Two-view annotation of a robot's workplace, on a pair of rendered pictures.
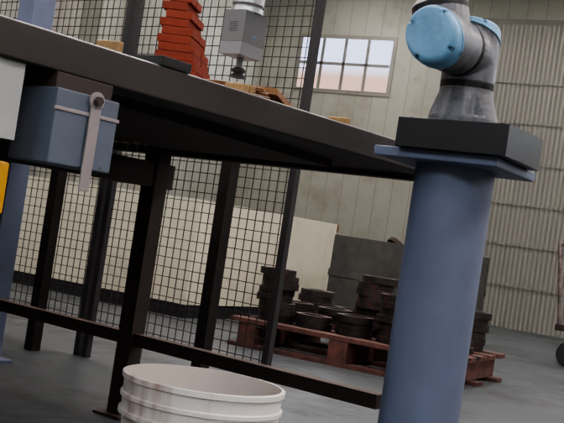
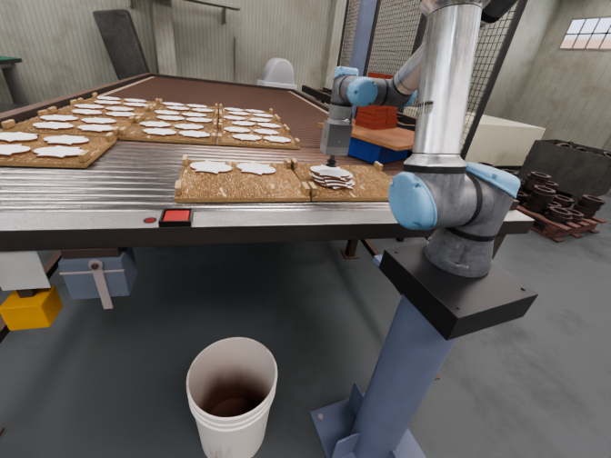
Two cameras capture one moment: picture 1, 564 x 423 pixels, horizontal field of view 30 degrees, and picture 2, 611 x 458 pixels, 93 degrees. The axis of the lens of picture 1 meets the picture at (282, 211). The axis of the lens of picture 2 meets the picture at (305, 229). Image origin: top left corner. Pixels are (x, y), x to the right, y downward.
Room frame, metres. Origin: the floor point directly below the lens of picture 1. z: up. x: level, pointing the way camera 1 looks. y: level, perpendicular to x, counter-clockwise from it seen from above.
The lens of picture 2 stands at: (1.54, -0.40, 1.31)
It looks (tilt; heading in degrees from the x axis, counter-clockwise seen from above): 29 degrees down; 35
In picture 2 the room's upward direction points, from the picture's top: 8 degrees clockwise
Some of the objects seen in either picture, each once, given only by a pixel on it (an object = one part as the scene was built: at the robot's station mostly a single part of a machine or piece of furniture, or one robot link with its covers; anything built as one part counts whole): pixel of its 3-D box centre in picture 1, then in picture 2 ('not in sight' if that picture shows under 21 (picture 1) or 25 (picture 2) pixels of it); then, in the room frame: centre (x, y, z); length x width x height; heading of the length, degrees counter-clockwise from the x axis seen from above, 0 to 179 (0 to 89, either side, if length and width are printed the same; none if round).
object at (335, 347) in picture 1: (372, 320); (529, 193); (5.99, -0.60, 0.25); 1.36 x 0.94 x 0.49; 61
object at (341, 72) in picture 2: not in sight; (345, 86); (2.43, 0.15, 1.26); 0.09 x 0.08 x 0.11; 56
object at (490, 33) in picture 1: (469, 51); (478, 196); (2.25, -0.35, 1.10); 0.13 x 0.12 x 0.14; 146
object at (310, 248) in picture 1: (180, 251); (463, 137); (8.29, 0.74, 0.40); 2.05 x 1.66 x 0.80; 150
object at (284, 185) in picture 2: not in sight; (242, 179); (2.19, 0.36, 0.93); 0.41 x 0.35 x 0.02; 144
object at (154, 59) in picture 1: (162, 64); (176, 216); (1.88, 0.25, 0.92); 0.08 x 0.08 x 0.02; 53
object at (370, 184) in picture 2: not in sight; (348, 180); (2.53, 0.12, 0.93); 0.41 x 0.35 x 0.02; 144
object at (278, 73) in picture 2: not in sight; (275, 96); (6.20, 4.01, 0.67); 0.68 x 0.58 x 1.34; 150
